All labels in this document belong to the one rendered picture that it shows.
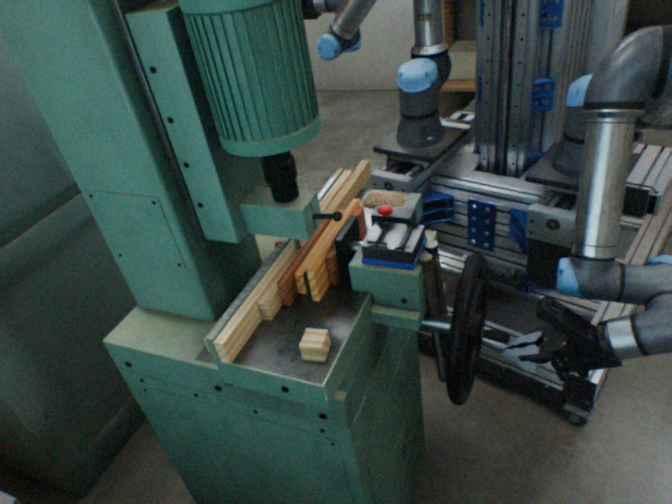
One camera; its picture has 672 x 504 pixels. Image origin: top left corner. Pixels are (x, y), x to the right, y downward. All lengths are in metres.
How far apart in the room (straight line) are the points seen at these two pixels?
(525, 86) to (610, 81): 0.59
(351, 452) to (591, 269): 0.57
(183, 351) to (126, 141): 0.44
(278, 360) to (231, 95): 0.43
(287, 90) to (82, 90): 0.35
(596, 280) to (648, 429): 0.98
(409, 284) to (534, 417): 1.08
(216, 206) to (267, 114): 0.24
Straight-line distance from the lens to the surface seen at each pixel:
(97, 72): 0.95
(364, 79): 4.63
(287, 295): 0.98
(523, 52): 1.55
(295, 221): 0.96
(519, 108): 1.61
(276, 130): 0.84
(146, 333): 1.22
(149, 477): 2.02
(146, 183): 1.00
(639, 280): 1.10
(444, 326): 1.03
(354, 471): 1.14
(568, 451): 1.88
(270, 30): 0.80
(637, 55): 1.03
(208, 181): 0.96
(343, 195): 1.22
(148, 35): 0.90
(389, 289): 0.97
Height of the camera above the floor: 1.55
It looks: 36 degrees down
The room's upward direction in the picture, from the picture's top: 10 degrees counter-clockwise
